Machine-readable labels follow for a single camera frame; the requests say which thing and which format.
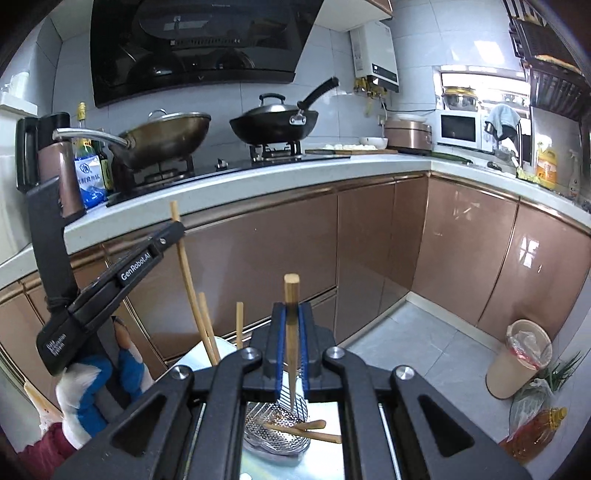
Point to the bronze wok with handle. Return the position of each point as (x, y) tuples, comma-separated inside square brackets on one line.
[(171, 136)]

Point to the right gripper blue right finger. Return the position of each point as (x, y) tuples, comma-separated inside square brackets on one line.
[(311, 354)]

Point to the bamboo chopstick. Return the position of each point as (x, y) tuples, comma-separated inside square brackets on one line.
[(192, 299), (319, 435), (201, 300), (311, 425), (291, 288), (239, 315)]

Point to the amber oil bottle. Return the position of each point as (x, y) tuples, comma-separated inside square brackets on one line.
[(529, 440)]

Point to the bronze rice cooker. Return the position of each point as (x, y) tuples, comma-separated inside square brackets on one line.
[(406, 135)]

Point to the yellow detergent bottle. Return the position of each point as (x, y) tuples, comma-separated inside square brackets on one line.
[(547, 168)]

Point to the white water heater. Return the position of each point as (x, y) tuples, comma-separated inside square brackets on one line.
[(374, 59)]

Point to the brown thermos kettle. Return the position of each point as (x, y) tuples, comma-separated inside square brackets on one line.
[(39, 157)]

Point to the green onion bunch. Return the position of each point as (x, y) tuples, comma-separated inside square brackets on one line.
[(557, 374)]

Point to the brown kitchen base cabinets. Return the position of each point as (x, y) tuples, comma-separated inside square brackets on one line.
[(488, 259)]

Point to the blue white gloved left hand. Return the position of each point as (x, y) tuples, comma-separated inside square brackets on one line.
[(80, 383)]

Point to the black wok with lid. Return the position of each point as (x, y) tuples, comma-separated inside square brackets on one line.
[(275, 122)]

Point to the beige trash bin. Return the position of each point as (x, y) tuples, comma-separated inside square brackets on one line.
[(527, 350)]

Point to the black wall rack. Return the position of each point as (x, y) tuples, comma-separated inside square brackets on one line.
[(557, 85)]

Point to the blue seasoning packet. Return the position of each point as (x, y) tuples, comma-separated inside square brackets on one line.
[(90, 181)]

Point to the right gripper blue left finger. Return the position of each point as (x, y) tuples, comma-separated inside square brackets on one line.
[(274, 353)]

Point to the white microwave oven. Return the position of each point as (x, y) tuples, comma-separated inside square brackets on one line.
[(460, 128)]

